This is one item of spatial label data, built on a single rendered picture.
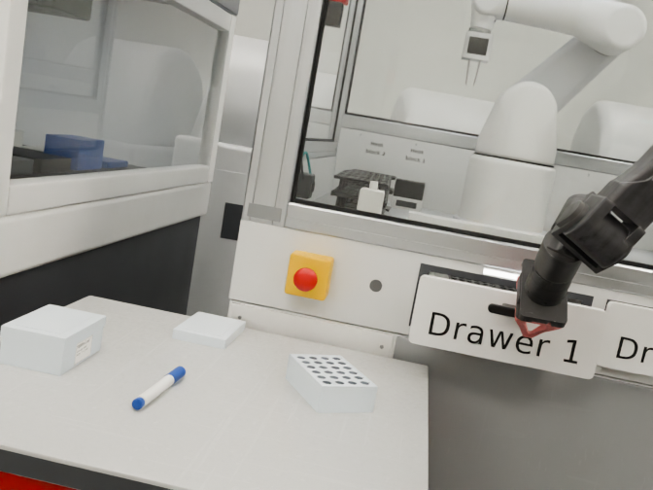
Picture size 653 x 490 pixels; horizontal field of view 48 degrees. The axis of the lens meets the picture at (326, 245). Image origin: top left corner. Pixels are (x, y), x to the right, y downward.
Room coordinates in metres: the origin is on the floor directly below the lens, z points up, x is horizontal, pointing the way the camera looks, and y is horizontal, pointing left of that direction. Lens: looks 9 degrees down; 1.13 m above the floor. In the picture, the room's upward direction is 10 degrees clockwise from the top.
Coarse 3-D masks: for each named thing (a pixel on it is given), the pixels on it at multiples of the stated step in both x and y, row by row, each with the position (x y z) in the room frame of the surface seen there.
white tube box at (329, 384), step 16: (288, 368) 1.03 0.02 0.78; (304, 368) 0.98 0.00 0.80; (320, 368) 1.00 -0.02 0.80; (336, 368) 1.02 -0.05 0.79; (352, 368) 1.02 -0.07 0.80; (304, 384) 0.98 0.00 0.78; (320, 384) 0.93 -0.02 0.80; (336, 384) 0.94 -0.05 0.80; (352, 384) 0.95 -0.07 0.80; (368, 384) 0.97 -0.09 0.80; (320, 400) 0.93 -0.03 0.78; (336, 400) 0.94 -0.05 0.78; (352, 400) 0.95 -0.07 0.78; (368, 400) 0.96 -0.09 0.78
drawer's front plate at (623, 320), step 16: (608, 304) 1.21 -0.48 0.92; (624, 304) 1.20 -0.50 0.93; (608, 320) 1.20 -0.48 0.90; (624, 320) 1.20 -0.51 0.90; (640, 320) 1.19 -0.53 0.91; (608, 336) 1.20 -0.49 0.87; (624, 336) 1.20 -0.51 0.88; (640, 336) 1.19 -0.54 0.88; (608, 352) 1.20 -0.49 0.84; (624, 352) 1.20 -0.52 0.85; (640, 352) 1.19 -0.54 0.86; (624, 368) 1.19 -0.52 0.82; (640, 368) 1.19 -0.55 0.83
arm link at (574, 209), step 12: (564, 204) 1.05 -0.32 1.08; (576, 204) 0.92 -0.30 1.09; (564, 216) 0.93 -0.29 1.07; (576, 216) 0.91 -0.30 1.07; (552, 228) 1.02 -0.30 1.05; (564, 228) 0.93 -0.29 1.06; (564, 240) 0.94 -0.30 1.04; (576, 252) 0.94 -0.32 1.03; (588, 264) 0.94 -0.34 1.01; (612, 264) 0.92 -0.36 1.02
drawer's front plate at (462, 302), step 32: (448, 288) 1.13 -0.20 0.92; (480, 288) 1.13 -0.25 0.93; (416, 320) 1.14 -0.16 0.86; (480, 320) 1.13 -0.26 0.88; (512, 320) 1.12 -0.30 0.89; (576, 320) 1.11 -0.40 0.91; (480, 352) 1.13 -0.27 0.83; (512, 352) 1.12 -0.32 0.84; (544, 352) 1.12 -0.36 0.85; (576, 352) 1.11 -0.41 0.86
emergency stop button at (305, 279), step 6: (300, 270) 1.20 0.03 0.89; (306, 270) 1.20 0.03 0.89; (312, 270) 1.20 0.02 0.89; (294, 276) 1.21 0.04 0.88; (300, 276) 1.20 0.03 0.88; (306, 276) 1.20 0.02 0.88; (312, 276) 1.20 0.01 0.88; (294, 282) 1.21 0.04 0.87; (300, 282) 1.20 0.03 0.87; (306, 282) 1.20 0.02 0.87; (312, 282) 1.20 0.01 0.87; (300, 288) 1.20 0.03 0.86; (306, 288) 1.20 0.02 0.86; (312, 288) 1.20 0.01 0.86
